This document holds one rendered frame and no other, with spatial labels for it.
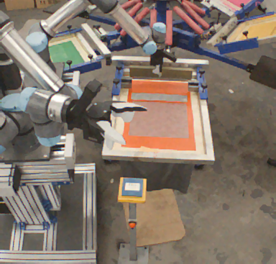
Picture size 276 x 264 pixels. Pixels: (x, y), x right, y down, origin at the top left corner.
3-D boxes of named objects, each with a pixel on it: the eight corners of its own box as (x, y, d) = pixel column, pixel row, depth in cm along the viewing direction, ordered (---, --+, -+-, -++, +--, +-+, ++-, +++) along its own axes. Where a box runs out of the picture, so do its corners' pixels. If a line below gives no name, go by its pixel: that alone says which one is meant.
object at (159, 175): (189, 194, 193) (199, 152, 163) (119, 190, 195) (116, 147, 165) (188, 190, 195) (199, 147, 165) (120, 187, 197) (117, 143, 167)
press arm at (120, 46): (21, 78, 226) (20, 72, 221) (21, 74, 229) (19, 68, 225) (161, 41, 264) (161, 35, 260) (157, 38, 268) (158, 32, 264)
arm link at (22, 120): (40, 117, 123) (33, 92, 113) (22, 139, 114) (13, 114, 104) (19, 111, 126) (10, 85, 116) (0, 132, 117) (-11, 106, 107)
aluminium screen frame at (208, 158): (213, 165, 156) (214, 160, 154) (102, 159, 159) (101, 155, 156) (200, 76, 212) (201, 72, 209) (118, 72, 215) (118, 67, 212)
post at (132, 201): (147, 272, 205) (154, 208, 137) (117, 270, 206) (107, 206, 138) (149, 245, 220) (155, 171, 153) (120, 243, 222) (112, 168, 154)
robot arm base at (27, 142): (7, 153, 121) (0, 137, 115) (14, 128, 132) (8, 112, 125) (41, 152, 122) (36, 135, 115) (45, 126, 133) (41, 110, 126)
